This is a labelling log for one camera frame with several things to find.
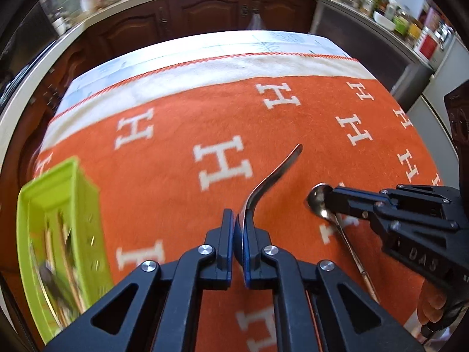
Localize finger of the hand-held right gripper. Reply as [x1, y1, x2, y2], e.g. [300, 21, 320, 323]
[324, 185, 460, 212]
[337, 207, 459, 234]

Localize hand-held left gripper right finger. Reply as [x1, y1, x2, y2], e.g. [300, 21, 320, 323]
[242, 223, 426, 352]

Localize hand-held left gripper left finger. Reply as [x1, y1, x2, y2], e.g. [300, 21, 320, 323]
[44, 209, 234, 352]

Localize small gold-handled spoon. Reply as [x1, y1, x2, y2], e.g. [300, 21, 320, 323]
[307, 182, 382, 305]

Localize bent-handle metal spoon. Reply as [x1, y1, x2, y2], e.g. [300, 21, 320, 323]
[234, 144, 304, 265]

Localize green plastic utensil tray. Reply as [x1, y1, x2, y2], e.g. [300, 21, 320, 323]
[16, 156, 114, 343]

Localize brown wooden chopstick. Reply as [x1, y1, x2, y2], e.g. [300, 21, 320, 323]
[60, 209, 86, 312]

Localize large metal spoon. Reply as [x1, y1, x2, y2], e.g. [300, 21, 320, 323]
[37, 258, 68, 301]

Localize person's right hand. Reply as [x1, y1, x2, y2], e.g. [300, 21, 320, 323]
[416, 279, 449, 334]

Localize orange printed blanket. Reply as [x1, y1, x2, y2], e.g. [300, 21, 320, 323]
[35, 53, 446, 352]

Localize silver refrigerator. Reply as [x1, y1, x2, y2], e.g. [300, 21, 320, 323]
[405, 33, 469, 147]

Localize red canister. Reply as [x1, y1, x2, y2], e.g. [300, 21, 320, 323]
[418, 26, 440, 61]

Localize white bowl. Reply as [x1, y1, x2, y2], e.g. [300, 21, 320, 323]
[373, 10, 398, 32]

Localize green label bottle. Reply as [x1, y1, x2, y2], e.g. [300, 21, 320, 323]
[394, 9, 411, 39]

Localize hanging plastic bag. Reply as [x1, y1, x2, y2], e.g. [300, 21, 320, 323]
[245, 11, 268, 30]

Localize light blue table cover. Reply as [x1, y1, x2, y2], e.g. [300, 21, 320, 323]
[60, 31, 358, 107]

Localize brown wooden kitchen cabinets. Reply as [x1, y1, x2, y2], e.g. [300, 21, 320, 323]
[22, 0, 319, 147]

